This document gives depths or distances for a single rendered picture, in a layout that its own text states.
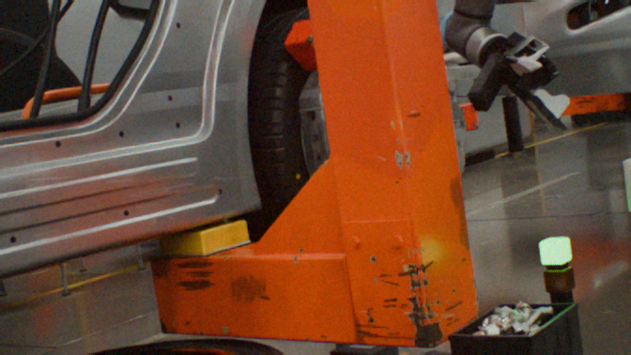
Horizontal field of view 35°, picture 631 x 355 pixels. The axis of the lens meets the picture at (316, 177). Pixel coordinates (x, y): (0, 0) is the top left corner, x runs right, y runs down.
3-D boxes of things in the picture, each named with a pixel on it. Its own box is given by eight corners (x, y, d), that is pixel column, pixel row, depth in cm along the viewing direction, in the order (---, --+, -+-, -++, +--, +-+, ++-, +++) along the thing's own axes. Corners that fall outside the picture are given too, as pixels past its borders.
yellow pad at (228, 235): (206, 243, 219) (203, 221, 219) (252, 242, 210) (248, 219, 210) (159, 257, 209) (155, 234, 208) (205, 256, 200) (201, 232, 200)
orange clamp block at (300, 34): (315, 49, 227) (293, 22, 222) (343, 44, 222) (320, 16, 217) (305, 72, 224) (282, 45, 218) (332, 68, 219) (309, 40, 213)
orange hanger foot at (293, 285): (216, 314, 223) (192, 160, 220) (410, 320, 189) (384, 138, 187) (159, 334, 210) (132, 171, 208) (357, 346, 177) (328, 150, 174)
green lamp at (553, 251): (551, 259, 176) (548, 237, 176) (573, 259, 173) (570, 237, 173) (541, 265, 173) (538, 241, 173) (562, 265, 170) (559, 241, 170)
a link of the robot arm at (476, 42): (460, 42, 188) (475, 74, 193) (473, 51, 184) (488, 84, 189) (491, 19, 189) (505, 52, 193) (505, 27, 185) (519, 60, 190)
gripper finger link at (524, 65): (552, 35, 167) (535, 44, 176) (524, 56, 167) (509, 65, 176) (563, 51, 167) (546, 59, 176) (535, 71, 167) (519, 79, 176)
